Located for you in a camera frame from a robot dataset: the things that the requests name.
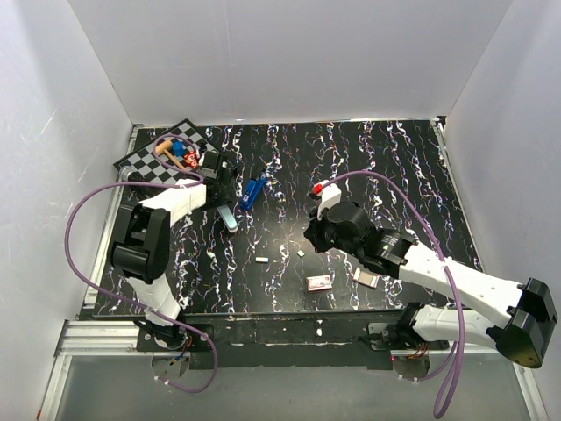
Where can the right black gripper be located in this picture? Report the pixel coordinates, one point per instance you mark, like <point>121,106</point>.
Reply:
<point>313,233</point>

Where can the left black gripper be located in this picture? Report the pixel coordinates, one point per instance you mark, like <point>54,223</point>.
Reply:
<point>227,196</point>

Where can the light blue stapler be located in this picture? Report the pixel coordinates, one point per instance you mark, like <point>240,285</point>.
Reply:
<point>228,218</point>

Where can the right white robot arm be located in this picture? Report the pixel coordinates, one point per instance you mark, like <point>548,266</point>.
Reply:
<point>515,319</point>

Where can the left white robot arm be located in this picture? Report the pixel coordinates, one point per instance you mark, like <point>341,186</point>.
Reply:
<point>140,242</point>

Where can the blue toy block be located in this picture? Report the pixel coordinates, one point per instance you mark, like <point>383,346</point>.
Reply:
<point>179,149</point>

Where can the wooden toy mallet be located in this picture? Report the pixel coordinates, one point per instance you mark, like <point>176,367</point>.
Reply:
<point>164,148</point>

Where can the open staple box tray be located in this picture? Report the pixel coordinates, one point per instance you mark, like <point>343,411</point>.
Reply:
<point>366,278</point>

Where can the red white staple box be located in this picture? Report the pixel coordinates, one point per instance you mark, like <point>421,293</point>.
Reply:
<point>319,283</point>

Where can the black cylinder silver cap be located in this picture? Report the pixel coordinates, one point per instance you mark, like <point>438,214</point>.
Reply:
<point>129,174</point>

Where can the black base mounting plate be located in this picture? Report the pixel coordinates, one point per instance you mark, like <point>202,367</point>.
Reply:
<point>296,339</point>

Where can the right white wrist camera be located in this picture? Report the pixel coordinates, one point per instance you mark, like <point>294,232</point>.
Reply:
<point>326,194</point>

